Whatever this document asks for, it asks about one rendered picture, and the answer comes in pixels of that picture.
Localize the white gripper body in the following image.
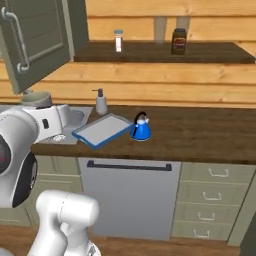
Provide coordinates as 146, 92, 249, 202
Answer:
54, 104, 72, 135

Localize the blue rimmed grey tray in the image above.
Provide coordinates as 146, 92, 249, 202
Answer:
71, 112, 135, 150

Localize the green sink cabinet front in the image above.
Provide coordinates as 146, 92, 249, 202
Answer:
0, 154, 83, 228

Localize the green cabinet door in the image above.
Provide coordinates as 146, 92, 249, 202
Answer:
0, 0, 73, 96

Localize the green cabinet side panel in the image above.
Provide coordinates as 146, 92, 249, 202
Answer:
227, 172, 256, 248

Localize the grey steel sink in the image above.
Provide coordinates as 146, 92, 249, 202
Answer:
35, 105, 94, 146

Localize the grey soap dispenser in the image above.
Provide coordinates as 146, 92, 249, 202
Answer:
92, 88, 109, 116

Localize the clear shaker with grey lid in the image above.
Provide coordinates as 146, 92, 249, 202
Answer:
113, 28, 125, 54

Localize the grey dishwasher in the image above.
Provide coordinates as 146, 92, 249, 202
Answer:
77, 157, 182, 242

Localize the dark wooden shelf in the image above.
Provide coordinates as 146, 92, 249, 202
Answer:
73, 40, 256, 65

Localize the dark brown jar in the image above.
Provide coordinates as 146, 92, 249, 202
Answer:
170, 28, 188, 56

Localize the green drawer front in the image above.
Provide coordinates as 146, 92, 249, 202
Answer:
173, 202, 243, 225
176, 181, 252, 205
171, 220, 236, 242
179, 161, 256, 185

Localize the blue kettle with black handle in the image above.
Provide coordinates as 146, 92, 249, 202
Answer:
130, 111, 152, 142

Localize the black dishwasher handle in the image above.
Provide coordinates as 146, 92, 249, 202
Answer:
86, 159, 173, 172

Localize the grey cabinet door handle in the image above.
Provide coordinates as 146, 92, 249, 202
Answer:
0, 6, 31, 75

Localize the green wall cabinet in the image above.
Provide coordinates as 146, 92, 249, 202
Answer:
61, 0, 90, 63

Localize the white drawer handle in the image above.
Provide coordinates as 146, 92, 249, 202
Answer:
207, 167, 230, 178
192, 228, 211, 239
201, 191, 223, 202
197, 211, 217, 222

